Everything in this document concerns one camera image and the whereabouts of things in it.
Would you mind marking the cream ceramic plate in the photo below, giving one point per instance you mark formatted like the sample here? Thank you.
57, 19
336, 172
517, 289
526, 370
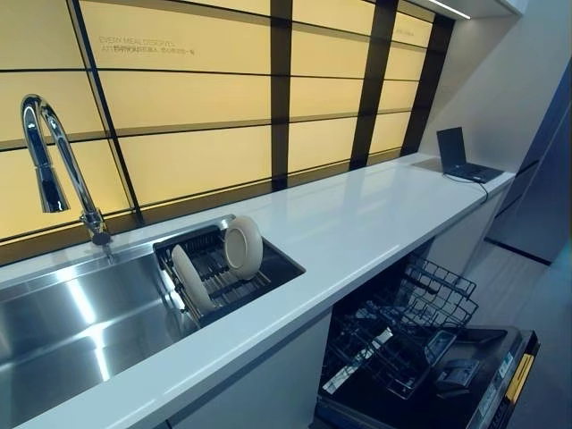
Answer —
243, 248
192, 281

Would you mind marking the open dishwasher lower rack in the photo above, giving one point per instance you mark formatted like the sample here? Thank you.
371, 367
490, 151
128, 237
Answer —
473, 380

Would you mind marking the black dish drying rack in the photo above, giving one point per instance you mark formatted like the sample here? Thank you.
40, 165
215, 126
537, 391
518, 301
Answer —
281, 268

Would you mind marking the white cabinet door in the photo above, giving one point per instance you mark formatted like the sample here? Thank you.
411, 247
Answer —
268, 380

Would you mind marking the dark open laptop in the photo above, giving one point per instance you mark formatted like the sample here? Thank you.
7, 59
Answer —
452, 147

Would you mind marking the white end cabinet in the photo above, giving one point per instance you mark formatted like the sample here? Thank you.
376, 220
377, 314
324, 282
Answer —
473, 223

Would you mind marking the chrome gooseneck faucet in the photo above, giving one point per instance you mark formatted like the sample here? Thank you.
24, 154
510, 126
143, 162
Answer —
68, 154

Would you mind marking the stainless steel sink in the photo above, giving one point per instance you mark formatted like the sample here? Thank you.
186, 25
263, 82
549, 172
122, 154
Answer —
76, 322

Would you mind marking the tall dark grey cabinet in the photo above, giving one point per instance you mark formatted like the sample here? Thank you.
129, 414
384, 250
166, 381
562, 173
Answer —
536, 192

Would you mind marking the ceiling light strip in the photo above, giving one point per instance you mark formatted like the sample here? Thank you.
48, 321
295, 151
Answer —
451, 9

